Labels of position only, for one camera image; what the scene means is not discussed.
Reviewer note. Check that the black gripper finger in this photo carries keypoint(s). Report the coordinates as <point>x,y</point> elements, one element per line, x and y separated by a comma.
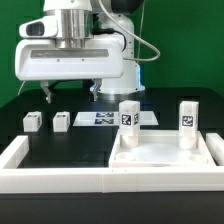
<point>94,89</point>
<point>50,96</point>

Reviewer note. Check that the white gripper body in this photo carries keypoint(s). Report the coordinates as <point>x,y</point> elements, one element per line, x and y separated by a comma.
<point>40,59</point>

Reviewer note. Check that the white square tabletop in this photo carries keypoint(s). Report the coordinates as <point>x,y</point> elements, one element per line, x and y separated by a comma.
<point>159,148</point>

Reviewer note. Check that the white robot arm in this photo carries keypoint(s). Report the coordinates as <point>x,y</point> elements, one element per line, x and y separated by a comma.
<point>81,20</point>

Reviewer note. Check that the white marker sheet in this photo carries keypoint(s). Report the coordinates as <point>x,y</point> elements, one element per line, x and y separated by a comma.
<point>147,118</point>

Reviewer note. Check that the white U-shaped obstacle fence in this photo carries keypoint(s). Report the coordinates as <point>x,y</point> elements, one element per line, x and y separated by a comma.
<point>15,180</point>

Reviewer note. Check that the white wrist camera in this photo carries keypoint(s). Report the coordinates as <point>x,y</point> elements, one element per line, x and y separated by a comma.
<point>45,27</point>

